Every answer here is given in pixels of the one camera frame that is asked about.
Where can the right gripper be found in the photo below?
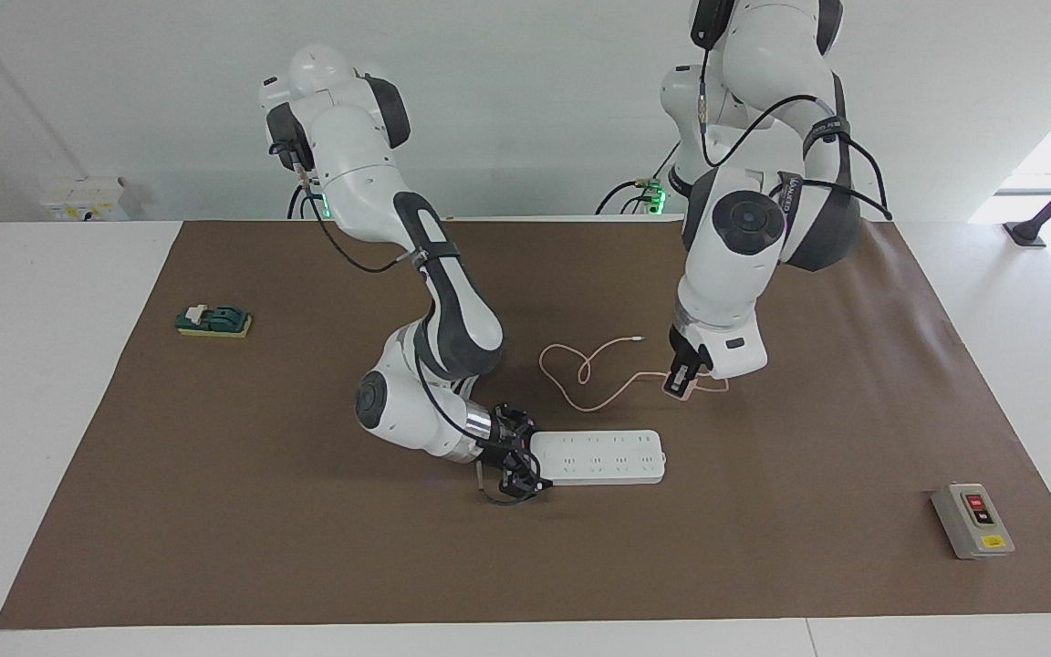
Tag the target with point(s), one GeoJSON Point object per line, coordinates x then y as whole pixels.
{"type": "Point", "coordinates": [505, 444]}

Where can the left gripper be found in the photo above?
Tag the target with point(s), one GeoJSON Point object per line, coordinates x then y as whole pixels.
{"type": "Point", "coordinates": [688, 351]}

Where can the white pink charger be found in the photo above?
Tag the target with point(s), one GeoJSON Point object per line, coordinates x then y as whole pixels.
{"type": "Point", "coordinates": [677, 390]}

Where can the white power strip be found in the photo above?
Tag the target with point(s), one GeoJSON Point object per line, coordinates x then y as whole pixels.
{"type": "Point", "coordinates": [603, 456]}

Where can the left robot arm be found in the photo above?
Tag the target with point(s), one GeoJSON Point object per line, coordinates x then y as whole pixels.
{"type": "Point", "coordinates": [744, 274]}

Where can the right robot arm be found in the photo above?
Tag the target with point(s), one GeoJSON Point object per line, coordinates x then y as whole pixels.
{"type": "Point", "coordinates": [352, 146]}

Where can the grey push button box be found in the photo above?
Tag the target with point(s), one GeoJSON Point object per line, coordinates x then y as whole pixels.
{"type": "Point", "coordinates": [972, 522]}

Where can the green switch on yellow base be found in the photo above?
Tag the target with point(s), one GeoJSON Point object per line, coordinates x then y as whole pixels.
{"type": "Point", "coordinates": [213, 319]}

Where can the white wall socket box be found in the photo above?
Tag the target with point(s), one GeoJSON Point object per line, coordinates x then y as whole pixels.
{"type": "Point", "coordinates": [88, 201]}

